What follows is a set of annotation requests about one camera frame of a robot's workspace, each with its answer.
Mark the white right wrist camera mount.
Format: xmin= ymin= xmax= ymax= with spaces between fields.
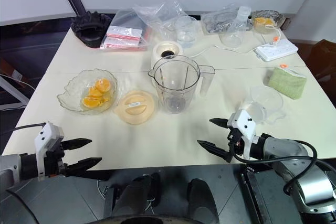
xmin=226 ymin=109 xmax=257 ymax=161

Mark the glass bowl with dark rim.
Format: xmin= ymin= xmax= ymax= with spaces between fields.
xmin=250 ymin=9 xmax=287 ymax=35

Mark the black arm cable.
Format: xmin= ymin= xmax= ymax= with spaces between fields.
xmin=230 ymin=139 xmax=336 ymax=196
xmin=0 ymin=122 xmax=46 ymax=136

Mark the orange fruit segment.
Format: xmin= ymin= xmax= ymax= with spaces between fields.
xmin=88 ymin=87 xmax=104 ymax=99
xmin=82 ymin=95 xmax=111 ymax=109
xmin=94 ymin=77 xmax=112 ymax=93

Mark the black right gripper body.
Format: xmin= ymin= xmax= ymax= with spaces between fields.
xmin=227 ymin=126 xmax=247 ymax=159

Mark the white metal frame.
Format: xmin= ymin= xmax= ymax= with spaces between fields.
xmin=0 ymin=72 xmax=32 ymax=111

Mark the clear glass cup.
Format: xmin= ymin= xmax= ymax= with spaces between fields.
xmin=174 ymin=16 xmax=202 ymax=49

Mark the clear plastic blender jar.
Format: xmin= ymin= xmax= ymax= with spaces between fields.
xmin=147 ymin=54 xmax=216 ymax=115

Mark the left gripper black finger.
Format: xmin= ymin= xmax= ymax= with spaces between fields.
xmin=60 ymin=137 xmax=93 ymax=152
xmin=65 ymin=157 xmax=103 ymax=178

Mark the red and white packet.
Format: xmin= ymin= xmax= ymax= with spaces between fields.
xmin=106 ymin=25 xmax=143 ymax=39
xmin=103 ymin=36 xmax=141 ymax=49

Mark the orange food piece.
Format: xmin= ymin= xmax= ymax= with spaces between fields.
xmin=254 ymin=17 xmax=274 ymax=27

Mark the dark brown bag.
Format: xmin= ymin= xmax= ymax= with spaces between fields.
xmin=305 ymin=38 xmax=336 ymax=97

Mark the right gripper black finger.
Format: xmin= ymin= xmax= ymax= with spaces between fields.
xmin=196 ymin=140 xmax=234 ymax=164
xmin=208 ymin=118 xmax=232 ymax=131

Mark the clear plastic measuring cup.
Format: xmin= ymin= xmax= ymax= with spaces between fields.
xmin=238 ymin=84 xmax=287 ymax=126

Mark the thin white cable orange plug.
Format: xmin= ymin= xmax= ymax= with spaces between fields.
xmin=263 ymin=24 xmax=282 ymax=45

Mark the clear zip bag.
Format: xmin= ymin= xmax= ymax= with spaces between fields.
xmin=99 ymin=9 xmax=156 ymax=52

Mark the clear wavy glass bowl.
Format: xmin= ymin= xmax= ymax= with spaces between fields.
xmin=56 ymin=68 xmax=119 ymax=116

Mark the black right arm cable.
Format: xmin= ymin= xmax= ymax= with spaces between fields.
xmin=230 ymin=139 xmax=336 ymax=196

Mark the plastic bag with dark contents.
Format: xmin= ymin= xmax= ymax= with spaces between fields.
xmin=201 ymin=3 xmax=253 ymax=36

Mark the black table frame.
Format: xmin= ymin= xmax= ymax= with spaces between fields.
xmin=239 ymin=164 xmax=278 ymax=224

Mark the crumpled clear plastic bag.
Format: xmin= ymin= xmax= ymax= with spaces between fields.
xmin=132 ymin=0 xmax=188 ymax=39

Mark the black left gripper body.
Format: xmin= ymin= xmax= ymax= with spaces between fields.
xmin=43 ymin=141 xmax=70 ymax=178

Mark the green cloth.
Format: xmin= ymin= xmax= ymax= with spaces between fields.
xmin=267 ymin=66 xmax=308 ymax=100

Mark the black ribbed plastic base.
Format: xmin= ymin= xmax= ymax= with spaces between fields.
xmin=71 ymin=10 xmax=112 ymax=49

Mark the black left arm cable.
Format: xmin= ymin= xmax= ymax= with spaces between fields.
xmin=0 ymin=122 xmax=46 ymax=136

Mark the clear conical flask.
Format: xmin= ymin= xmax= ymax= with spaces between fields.
xmin=218 ymin=5 xmax=253 ymax=48

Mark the white power cord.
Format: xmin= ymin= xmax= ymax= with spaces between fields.
xmin=187 ymin=44 xmax=261 ymax=59

